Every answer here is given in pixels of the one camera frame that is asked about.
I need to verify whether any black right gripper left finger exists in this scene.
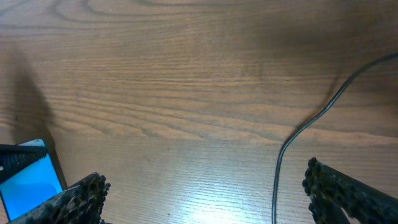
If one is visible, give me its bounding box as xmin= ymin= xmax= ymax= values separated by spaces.
xmin=7 ymin=172 xmax=111 ymax=224

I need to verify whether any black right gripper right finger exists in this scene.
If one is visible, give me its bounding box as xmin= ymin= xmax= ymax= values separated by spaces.
xmin=302 ymin=157 xmax=397 ymax=224

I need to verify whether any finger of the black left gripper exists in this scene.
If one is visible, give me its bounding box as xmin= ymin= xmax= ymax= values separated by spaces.
xmin=0 ymin=144 xmax=47 ymax=183

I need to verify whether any blue Galaxy smartphone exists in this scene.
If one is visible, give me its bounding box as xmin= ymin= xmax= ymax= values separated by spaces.
xmin=1 ymin=139 xmax=67 ymax=221

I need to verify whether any black charging cable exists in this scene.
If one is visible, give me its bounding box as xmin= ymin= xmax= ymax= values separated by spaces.
xmin=271 ymin=52 xmax=398 ymax=224

